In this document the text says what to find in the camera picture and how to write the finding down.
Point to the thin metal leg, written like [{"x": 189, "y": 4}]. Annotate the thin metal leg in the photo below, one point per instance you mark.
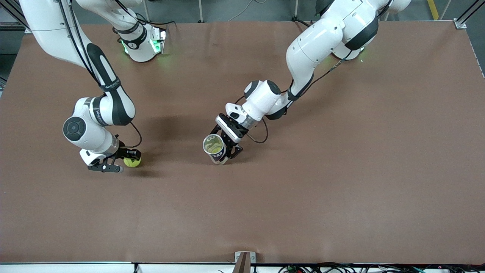
[
  {"x": 296, "y": 9},
  {"x": 200, "y": 11}
]

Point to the aluminium frame profile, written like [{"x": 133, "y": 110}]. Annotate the aluminium frame profile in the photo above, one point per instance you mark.
[
  {"x": 15, "y": 17},
  {"x": 460, "y": 23}
]

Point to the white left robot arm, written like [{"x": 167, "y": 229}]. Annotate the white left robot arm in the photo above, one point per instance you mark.
[{"x": 314, "y": 45}]

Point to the grey metal bracket post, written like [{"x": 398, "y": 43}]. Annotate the grey metal bracket post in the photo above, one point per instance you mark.
[{"x": 244, "y": 263}]

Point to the metal arm base connector plate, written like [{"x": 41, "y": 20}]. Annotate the metal arm base connector plate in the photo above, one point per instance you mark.
[{"x": 158, "y": 40}]

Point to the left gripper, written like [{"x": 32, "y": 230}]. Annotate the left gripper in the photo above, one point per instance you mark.
[{"x": 235, "y": 131}]

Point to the yellow tennis ball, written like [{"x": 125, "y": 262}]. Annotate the yellow tennis ball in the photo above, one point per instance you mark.
[
  {"x": 132, "y": 163},
  {"x": 215, "y": 150}
]

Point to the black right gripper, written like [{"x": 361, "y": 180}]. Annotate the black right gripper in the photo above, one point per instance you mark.
[{"x": 124, "y": 152}]

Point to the clear tennis ball can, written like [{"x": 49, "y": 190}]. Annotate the clear tennis ball can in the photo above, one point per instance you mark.
[{"x": 210, "y": 139}]

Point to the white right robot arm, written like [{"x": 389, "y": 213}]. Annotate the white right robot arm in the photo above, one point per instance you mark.
[{"x": 91, "y": 138}]

